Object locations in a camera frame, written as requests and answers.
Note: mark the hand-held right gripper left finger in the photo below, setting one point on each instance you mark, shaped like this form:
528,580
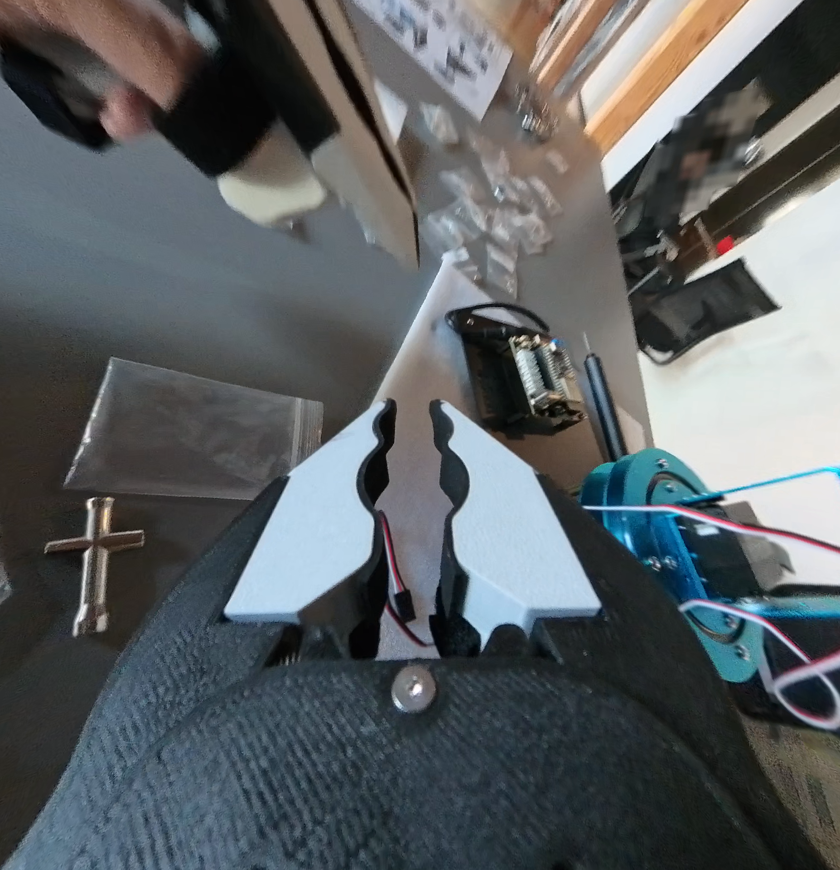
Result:
304,544

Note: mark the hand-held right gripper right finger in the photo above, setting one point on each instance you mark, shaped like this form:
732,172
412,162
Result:
522,544

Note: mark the blue toy robot arm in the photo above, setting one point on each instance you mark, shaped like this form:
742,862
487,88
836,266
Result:
630,489

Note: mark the black electric screwdriver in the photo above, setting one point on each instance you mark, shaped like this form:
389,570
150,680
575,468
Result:
607,408

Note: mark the person's left hand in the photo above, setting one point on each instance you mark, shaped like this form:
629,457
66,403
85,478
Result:
121,41

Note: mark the open cardboard box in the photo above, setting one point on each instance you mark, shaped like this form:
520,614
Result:
365,170

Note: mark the empty clear zip bag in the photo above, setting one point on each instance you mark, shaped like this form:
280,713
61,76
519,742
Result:
189,428

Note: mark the robot control circuit board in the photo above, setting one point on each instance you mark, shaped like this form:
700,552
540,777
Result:
542,374

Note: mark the metal cross wrench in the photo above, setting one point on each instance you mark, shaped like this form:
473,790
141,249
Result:
97,544

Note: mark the white foam mat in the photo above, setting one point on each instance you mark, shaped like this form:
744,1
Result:
433,326

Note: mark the group of small parts bags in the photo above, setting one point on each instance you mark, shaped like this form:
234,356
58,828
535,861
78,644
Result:
488,217

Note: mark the printed instruction sheet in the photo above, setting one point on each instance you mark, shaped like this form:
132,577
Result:
454,61

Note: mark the wooden pillar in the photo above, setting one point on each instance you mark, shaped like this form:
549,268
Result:
664,68

